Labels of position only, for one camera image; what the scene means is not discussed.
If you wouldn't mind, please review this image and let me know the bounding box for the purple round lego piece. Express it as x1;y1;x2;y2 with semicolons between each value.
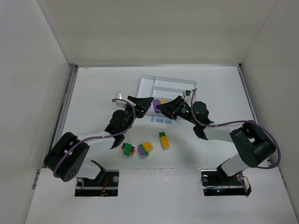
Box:
152;99;161;114

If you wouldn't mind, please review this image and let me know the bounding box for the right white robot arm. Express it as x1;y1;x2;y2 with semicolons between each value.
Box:
156;97;278;181

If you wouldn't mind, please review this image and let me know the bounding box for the green lego brick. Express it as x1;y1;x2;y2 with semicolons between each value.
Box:
159;132;166;137

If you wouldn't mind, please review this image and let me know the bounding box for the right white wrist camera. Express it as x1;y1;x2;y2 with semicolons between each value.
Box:
183;90;193;102

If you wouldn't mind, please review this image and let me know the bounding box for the yellow long lego brick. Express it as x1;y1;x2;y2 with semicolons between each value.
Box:
160;135;170;149

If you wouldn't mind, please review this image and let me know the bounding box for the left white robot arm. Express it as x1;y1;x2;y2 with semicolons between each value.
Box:
43;96;154;182

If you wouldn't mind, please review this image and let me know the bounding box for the white divided sorting tray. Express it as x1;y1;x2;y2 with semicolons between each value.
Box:
136;74;197;102

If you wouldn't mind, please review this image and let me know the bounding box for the green purple yellow lego cluster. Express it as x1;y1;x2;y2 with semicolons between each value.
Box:
121;143;135;156

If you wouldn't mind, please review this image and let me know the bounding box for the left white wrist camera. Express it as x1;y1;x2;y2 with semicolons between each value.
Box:
115;92;127;109

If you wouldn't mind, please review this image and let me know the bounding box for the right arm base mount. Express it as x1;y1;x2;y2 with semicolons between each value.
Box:
200;166;252;196

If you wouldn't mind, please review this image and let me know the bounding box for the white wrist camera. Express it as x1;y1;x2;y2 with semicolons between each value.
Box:
183;90;193;102
115;92;127;109

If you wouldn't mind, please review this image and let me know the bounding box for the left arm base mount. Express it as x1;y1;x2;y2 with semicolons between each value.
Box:
75;160;120;197

